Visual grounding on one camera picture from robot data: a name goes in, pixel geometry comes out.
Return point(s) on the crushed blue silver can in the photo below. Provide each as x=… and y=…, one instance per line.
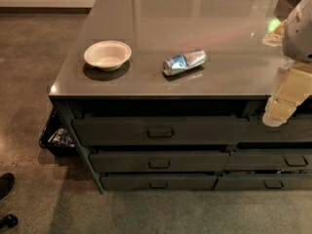
x=184, y=62

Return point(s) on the black bin with trash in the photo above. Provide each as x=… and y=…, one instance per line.
x=56, y=139

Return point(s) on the white paper bowl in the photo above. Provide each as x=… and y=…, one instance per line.
x=107, y=55

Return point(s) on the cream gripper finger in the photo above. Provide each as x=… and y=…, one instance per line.
x=274, y=37
x=292, y=87

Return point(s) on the grey drawer cabinet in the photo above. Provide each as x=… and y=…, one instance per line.
x=237, y=78

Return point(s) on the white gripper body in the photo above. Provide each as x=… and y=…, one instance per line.
x=298, y=33

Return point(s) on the black object on floor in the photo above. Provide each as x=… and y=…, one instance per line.
x=9, y=220

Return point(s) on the black shoe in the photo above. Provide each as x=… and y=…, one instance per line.
x=7, y=182

